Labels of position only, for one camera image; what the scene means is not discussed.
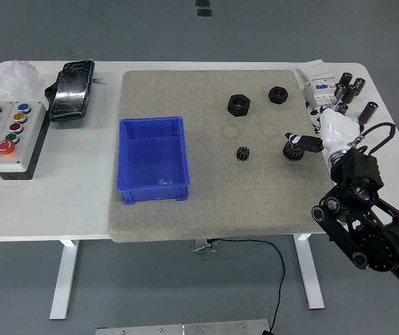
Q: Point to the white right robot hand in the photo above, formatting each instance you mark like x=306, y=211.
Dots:
x=337, y=130

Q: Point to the large black gear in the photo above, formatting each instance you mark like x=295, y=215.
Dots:
x=291, y=153

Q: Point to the blue plastic box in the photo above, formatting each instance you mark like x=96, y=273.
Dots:
x=152, y=157

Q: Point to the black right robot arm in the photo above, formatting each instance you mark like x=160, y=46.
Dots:
x=377, y=240

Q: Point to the small black hex nut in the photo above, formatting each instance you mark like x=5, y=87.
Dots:
x=278, y=95

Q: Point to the large black hex nut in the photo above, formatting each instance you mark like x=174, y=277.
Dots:
x=238, y=105

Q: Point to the grey emergency-stop control box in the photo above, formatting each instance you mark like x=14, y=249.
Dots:
x=18, y=139

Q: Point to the black cylindrical capacitor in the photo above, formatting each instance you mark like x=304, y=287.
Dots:
x=351, y=94
x=345, y=81
x=359, y=87
x=341, y=109
x=368, y=112
x=339, y=93

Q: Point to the white circuit breaker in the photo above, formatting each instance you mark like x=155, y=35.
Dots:
x=319, y=83

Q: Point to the small black gear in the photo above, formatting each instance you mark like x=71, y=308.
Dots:
x=244, y=154

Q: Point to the grey-brown mat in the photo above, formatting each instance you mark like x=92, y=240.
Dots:
x=213, y=195

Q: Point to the white table leg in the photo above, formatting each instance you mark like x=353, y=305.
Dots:
x=63, y=279
x=309, y=275

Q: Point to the black floor marker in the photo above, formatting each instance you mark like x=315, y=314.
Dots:
x=203, y=3
x=204, y=13

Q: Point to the silver metal plate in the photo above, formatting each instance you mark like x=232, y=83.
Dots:
x=182, y=329

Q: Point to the black wrapped device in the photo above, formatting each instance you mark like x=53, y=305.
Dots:
x=70, y=92

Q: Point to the crumpled clear plastic bag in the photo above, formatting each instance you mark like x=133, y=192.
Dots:
x=18, y=78

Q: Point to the grey under-table bracket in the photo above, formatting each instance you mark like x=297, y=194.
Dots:
x=203, y=245

